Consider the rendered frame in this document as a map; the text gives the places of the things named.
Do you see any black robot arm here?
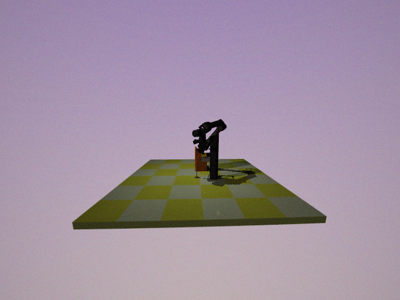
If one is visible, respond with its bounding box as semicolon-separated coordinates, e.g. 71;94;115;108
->
192;119;227;151

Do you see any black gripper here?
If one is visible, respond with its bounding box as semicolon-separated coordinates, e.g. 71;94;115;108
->
198;136;207;154

